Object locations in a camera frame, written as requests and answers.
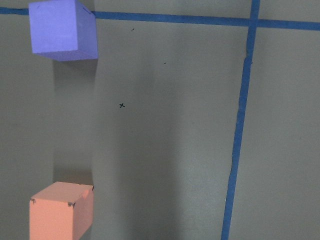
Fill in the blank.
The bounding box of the purple block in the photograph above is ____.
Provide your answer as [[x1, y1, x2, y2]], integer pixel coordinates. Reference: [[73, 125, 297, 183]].
[[28, 0, 98, 62]]

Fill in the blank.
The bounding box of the orange block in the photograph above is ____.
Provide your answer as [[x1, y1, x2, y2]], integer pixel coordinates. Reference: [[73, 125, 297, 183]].
[[29, 181, 94, 240]]

